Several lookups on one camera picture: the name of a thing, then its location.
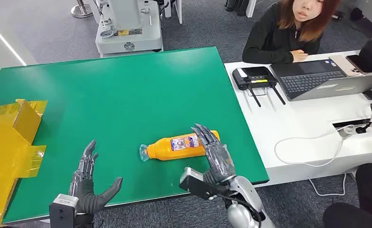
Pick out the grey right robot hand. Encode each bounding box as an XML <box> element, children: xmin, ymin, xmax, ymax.
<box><xmin>190</xmin><ymin>123</ymin><xmax>237</xmax><ymax>185</ymax></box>

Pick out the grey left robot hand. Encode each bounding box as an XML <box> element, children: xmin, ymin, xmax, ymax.
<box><xmin>68</xmin><ymin>140</ymin><xmax>124</xmax><ymax>215</ymax></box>

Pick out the orange plastic bottle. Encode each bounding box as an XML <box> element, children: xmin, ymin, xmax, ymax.
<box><xmin>139</xmin><ymin>130</ymin><xmax>221</xmax><ymax>162</ymax></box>

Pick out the black remote controller with antennas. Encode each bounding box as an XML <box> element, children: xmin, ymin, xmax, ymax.
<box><xmin>232</xmin><ymin>66</ymin><xmax>286</xmax><ymax>108</ymax></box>

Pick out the yellow taped cardboard box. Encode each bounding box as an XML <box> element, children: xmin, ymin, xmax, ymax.
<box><xmin>0</xmin><ymin>99</ymin><xmax>48</xmax><ymax>227</ymax></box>

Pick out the grey open laptop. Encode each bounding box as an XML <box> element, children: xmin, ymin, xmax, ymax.
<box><xmin>270</xmin><ymin>58</ymin><xmax>372</xmax><ymax>102</ymax></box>

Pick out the seated person's hand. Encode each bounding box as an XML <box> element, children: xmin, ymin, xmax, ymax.
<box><xmin>290</xmin><ymin>49</ymin><xmax>309</xmax><ymax>63</ymax></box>

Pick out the seated person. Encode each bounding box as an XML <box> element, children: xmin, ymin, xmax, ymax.
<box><xmin>242</xmin><ymin>0</ymin><xmax>342</xmax><ymax>65</ymax></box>

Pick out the white furniture panel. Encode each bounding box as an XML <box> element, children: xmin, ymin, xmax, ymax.
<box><xmin>163</xmin><ymin>0</ymin><xmax>183</xmax><ymax>25</ymax></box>

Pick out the beige smartphone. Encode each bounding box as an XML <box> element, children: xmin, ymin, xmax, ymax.
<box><xmin>329</xmin><ymin>55</ymin><xmax>361</xmax><ymax>77</ymax></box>

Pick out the person in black trousers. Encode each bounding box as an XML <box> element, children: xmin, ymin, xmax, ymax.
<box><xmin>323</xmin><ymin>163</ymin><xmax>372</xmax><ymax>228</ymax></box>

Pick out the dark screen smartphone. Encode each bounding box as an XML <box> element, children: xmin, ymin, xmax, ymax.
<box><xmin>345</xmin><ymin>55</ymin><xmax>367</xmax><ymax>75</ymax></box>

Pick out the metal stanchion base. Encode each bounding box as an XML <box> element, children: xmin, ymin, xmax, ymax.
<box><xmin>71</xmin><ymin>0</ymin><xmax>94</xmax><ymax>19</ymax></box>

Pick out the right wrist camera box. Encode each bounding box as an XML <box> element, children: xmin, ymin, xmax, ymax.
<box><xmin>179</xmin><ymin>167</ymin><xmax>219</xmax><ymax>201</ymax></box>

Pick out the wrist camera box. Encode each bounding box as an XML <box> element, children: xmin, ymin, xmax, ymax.
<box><xmin>48</xmin><ymin>194</ymin><xmax>79</xmax><ymax>228</ymax></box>
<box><xmin>179</xmin><ymin>167</ymin><xmax>219</xmax><ymax>201</ymax></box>

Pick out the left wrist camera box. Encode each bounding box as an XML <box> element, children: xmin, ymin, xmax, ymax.
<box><xmin>48</xmin><ymin>194</ymin><xmax>79</xmax><ymax>228</ymax></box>

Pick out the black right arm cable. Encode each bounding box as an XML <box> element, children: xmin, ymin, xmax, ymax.
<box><xmin>215</xmin><ymin>193</ymin><xmax>262</xmax><ymax>228</ymax></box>

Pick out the white charger cable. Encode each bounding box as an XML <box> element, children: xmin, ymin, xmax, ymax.
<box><xmin>274</xmin><ymin>124</ymin><xmax>356</xmax><ymax>197</ymax></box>

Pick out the black plug with cable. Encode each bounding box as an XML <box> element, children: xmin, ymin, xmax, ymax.
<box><xmin>355</xmin><ymin>102</ymin><xmax>372</xmax><ymax>134</ymax></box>

